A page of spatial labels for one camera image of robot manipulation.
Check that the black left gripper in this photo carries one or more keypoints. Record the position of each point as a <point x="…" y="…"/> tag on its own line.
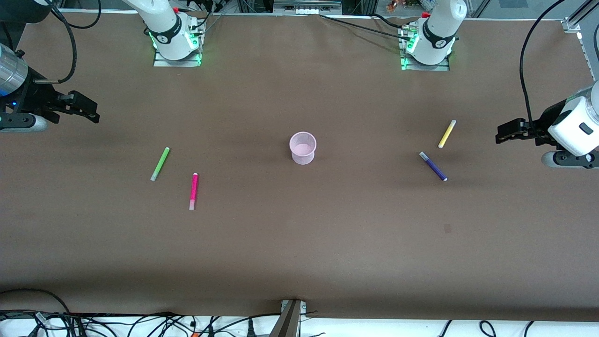
<point x="544" y="120"/>

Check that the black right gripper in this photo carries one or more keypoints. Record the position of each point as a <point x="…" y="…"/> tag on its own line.
<point x="38" y="96"/>

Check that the purple marker pen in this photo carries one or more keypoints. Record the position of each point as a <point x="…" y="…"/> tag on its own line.
<point x="434" y="166"/>

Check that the pink highlighter pen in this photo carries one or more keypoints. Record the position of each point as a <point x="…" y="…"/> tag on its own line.
<point x="193" y="189"/>

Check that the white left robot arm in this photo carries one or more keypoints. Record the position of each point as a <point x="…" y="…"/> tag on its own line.
<point x="437" y="32"/>

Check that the pink pen holder cup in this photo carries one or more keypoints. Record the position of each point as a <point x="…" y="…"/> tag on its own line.
<point x="303" y="150"/>

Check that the yellow highlighter pen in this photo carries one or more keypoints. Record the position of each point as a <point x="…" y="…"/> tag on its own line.
<point x="447" y="134"/>

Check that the green highlighter pen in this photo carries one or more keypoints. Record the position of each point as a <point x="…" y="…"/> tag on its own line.
<point x="160" y="164"/>

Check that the small orange object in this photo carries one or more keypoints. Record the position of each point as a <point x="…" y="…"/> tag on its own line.
<point x="392" y="5"/>

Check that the white power strip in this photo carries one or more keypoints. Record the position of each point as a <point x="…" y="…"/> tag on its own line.
<point x="306" y="5"/>

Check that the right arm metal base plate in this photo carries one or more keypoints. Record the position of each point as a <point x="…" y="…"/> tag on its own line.
<point x="178" y="62"/>

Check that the aluminium frame profile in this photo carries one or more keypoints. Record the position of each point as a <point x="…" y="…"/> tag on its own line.
<point x="587" y="51"/>

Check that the aluminium camera mount post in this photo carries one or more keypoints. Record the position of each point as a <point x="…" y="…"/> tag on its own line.
<point x="288" y="320"/>

